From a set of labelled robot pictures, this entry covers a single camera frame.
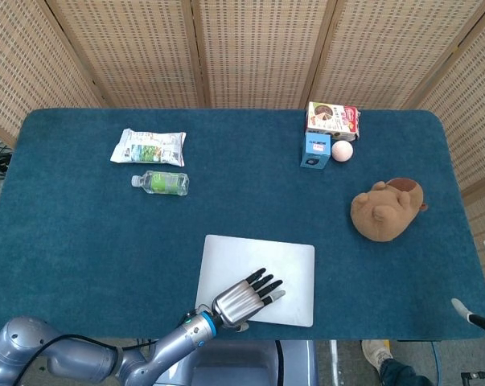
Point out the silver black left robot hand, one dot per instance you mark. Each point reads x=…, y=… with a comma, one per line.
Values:
x=236, y=303

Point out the silver laptop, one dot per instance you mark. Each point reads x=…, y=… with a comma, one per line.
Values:
x=246, y=257

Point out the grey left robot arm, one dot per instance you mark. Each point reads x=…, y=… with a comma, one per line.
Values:
x=85, y=358

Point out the grey robot torso base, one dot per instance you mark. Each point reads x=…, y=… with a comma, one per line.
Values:
x=242, y=366

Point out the white table leg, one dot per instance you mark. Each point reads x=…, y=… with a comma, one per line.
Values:
x=334, y=362

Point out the blue table mat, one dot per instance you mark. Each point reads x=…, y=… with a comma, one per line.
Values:
x=246, y=189

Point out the brown plush toy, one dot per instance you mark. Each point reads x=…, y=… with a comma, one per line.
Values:
x=383, y=213

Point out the blue jeans leg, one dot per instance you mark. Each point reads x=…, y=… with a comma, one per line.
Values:
x=399, y=376

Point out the white shoe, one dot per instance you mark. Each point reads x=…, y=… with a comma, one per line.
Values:
x=376, y=354

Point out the clear green-label water bottle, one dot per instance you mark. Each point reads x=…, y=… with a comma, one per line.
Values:
x=161, y=183

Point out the light blue speaker box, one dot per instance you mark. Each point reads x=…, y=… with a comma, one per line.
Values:
x=315, y=154

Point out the printed white snack bag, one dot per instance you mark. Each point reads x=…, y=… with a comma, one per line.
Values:
x=147, y=149

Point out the pink ball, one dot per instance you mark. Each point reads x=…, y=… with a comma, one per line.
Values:
x=342, y=151

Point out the white red snack box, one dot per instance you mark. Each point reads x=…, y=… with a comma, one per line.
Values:
x=330, y=118

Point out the wooden woven folding screen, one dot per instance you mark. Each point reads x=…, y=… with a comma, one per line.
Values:
x=258, y=52

